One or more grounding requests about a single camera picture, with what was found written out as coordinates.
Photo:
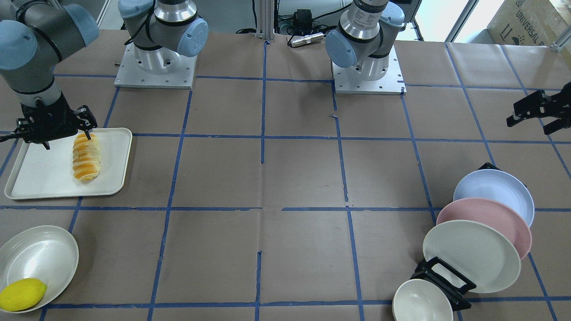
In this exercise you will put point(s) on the small cream bowl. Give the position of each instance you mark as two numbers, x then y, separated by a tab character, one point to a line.
420	300

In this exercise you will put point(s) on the silver metal cylinder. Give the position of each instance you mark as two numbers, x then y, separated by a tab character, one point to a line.
305	40

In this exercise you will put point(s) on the yellow lemon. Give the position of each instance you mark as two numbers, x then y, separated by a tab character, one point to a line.
22	294

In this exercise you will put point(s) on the light blue plate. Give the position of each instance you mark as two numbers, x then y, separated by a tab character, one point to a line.
499	186

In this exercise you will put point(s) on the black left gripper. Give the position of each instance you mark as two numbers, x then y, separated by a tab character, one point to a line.
563	108

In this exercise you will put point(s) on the cardboard box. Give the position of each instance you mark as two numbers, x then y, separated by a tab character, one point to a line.
529	22

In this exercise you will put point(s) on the white rectangular tray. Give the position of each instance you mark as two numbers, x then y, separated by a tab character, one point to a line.
41	173

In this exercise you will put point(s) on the orange striped bread loaf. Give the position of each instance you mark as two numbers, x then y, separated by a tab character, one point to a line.
86	157

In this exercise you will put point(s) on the cream white plate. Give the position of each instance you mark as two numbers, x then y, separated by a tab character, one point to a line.
480	253

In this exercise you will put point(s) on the white shallow bowl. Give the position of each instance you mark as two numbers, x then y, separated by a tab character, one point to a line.
47	253

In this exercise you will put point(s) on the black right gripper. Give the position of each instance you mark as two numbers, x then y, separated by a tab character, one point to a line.
50	123

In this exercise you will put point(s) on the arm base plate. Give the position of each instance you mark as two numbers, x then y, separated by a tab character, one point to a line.
371	76
178	78

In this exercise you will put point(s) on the aluminium frame post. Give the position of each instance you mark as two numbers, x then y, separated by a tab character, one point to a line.
265	20

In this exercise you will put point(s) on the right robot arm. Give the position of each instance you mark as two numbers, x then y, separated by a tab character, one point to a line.
36	36

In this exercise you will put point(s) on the black power adapter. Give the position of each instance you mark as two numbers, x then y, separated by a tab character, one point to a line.
303	20

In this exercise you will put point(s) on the pink plate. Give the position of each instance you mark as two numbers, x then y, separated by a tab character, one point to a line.
493	214

